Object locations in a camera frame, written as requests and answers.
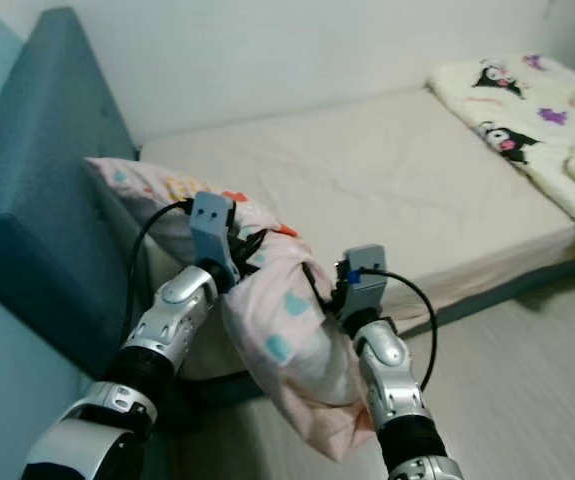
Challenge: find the pink patterned pillow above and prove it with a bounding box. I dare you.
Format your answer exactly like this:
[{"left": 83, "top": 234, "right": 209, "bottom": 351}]
[{"left": 84, "top": 155, "right": 378, "bottom": 461}]

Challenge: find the cream sheeted mattress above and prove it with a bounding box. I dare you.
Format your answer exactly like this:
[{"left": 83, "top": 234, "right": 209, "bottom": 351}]
[{"left": 137, "top": 88, "right": 575, "bottom": 381}]

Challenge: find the teal fabric bed headboard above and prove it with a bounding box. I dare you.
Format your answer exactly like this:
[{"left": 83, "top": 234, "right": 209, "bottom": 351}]
[{"left": 0, "top": 8, "right": 148, "bottom": 421}]

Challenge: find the cream cartoon print duvet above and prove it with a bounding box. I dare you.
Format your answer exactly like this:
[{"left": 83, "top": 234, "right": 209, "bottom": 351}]
[{"left": 430, "top": 53, "right": 575, "bottom": 256}]

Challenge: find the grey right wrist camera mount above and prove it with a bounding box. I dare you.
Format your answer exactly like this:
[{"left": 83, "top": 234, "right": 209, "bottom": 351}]
[{"left": 337, "top": 245, "right": 388, "bottom": 323}]

